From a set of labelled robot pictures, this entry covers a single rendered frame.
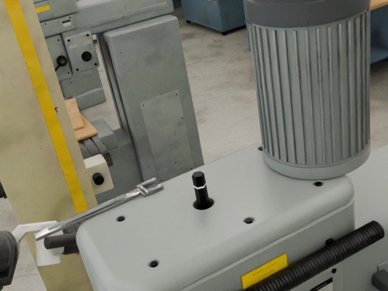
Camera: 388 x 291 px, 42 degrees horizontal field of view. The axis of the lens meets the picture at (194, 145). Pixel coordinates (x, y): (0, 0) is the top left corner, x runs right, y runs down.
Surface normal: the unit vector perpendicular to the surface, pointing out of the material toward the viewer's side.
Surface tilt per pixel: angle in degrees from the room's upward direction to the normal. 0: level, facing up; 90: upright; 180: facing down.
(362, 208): 0
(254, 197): 0
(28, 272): 0
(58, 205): 90
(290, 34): 90
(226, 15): 90
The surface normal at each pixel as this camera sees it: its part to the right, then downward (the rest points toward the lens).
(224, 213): -0.17, -0.86
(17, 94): 0.47, 0.36
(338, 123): 0.24, 0.43
